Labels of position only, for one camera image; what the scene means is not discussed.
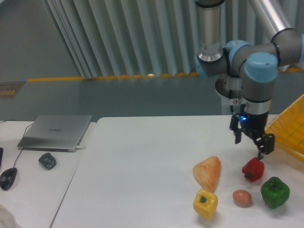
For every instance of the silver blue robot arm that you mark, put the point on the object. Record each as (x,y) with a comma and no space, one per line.
(255,67)

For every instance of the silver laptop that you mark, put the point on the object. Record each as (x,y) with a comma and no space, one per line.
(55,133)

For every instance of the brown egg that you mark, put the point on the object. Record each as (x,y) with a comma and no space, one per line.
(242,198)

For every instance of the black power adapter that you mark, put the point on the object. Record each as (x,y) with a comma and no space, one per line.
(48,161)

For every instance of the red bell pepper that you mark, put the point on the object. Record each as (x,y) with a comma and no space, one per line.
(253,170)

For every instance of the yellow plastic basket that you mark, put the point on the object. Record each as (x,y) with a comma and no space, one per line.
(288,128)

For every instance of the green bell pepper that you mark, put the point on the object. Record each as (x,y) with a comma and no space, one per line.
(275,192)

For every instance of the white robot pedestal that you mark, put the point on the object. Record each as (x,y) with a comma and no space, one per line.
(225,95)

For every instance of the yellow bell pepper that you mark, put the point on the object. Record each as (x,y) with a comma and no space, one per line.
(205,204)

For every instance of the triangular orange bread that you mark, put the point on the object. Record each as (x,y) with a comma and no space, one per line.
(207,172)

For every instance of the black phone edge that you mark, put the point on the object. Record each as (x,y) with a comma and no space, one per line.
(1,156)

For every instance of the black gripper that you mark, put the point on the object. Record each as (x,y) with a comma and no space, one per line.
(253,126)

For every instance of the black computer mouse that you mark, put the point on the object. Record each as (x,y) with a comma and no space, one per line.
(7,178)

